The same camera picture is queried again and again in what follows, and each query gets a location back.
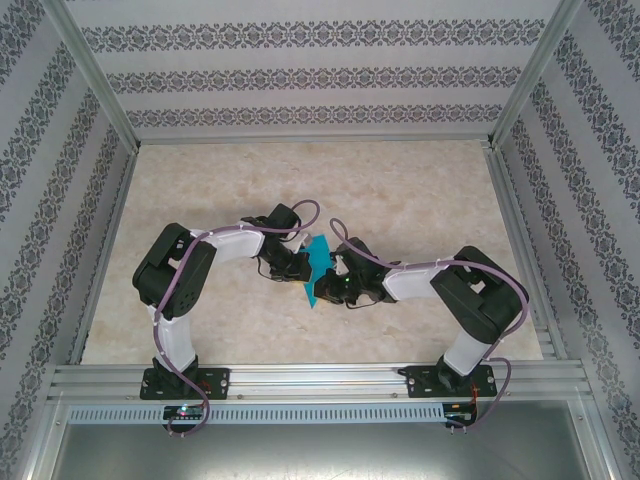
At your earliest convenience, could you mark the grey metal sheet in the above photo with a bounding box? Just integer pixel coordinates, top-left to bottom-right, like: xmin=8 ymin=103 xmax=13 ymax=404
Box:
xmin=29 ymin=422 xmax=619 ymax=480

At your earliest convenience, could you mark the aluminium mounting rail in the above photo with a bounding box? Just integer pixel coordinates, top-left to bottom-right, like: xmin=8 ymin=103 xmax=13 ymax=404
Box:
xmin=47 ymin=362 xmax=596 ymax=401

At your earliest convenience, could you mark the slotted grey cable duct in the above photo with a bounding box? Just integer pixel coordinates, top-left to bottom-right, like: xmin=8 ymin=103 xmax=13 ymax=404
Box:
xmin=67 ymin=402 xmax=484 ymax=426

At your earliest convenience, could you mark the aluminium frame crossbar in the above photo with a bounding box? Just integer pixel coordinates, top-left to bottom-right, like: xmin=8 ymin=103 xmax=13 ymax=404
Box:
xmin=132 ymin=130 xmax=496 ymax=147

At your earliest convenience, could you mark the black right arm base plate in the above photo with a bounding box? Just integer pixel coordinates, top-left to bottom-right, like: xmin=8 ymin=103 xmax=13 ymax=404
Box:
xmin=397 ymin=364 xmax=499 ymax=400

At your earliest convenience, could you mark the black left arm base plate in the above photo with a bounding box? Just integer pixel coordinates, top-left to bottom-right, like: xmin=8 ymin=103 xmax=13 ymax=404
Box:
xmin=139 ymin=367 xmax=231 ymax=401

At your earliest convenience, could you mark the aluminium side rail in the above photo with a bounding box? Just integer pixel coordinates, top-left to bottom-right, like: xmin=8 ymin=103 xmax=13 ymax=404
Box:
xmin=482 ymin=142 xmax=571 ymax=361
xmin=67 ymin=147 xmax=141 ymax=366

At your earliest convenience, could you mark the aluminium frame post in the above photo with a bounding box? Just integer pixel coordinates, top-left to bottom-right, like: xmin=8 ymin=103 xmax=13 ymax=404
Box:
xmin=39 ymin=0 xmax=144 ymax=154
xmin=484 ymin=0 xmax=586 ymax=151

